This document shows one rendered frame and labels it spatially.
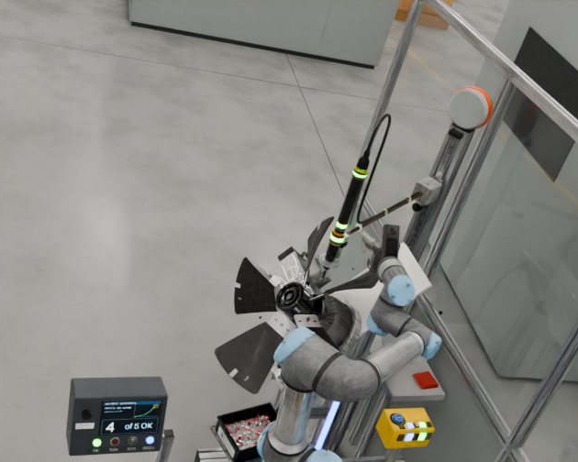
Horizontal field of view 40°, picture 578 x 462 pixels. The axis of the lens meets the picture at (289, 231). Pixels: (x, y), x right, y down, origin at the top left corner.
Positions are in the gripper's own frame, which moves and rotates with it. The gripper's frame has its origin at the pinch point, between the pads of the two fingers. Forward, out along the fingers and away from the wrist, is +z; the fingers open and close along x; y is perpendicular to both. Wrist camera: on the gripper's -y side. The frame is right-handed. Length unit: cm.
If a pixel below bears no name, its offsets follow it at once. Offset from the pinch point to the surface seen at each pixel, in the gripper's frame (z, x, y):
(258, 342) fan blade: 18, -26, 56
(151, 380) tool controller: -28, -65, 43
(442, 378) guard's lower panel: 36, 56, 77
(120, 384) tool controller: -31, -73, 43
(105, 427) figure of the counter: -39, -76, 52
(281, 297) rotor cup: 25, -20, 41
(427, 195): 47, 33, 3
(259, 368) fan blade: 13, -25, 64
